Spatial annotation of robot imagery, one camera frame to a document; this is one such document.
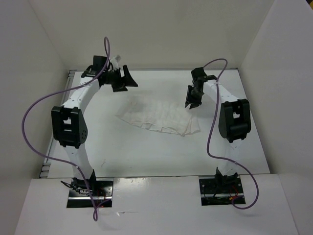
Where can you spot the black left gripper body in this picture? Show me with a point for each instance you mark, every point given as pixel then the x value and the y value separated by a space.
pixel 114 77

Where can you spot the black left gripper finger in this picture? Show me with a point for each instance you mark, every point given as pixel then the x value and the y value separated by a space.
pixel 119 88
pixel 127 78

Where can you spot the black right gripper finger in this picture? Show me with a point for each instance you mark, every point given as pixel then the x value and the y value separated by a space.
pixel 189 99
pixel 194 105

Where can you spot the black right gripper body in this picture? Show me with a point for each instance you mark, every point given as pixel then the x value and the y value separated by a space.
pixel 196 96

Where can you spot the white pleated skirt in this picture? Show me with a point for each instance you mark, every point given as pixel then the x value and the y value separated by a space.
pixel 159 115

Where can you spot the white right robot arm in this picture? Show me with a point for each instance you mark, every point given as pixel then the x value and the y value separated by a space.
pixel 232 116

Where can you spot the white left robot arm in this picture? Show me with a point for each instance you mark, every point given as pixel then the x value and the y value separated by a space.
pixel 69 126

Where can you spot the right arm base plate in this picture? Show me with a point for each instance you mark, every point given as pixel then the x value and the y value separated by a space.
pixel 214 195

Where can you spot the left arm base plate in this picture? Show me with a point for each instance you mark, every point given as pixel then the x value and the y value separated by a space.
pixel 102 192

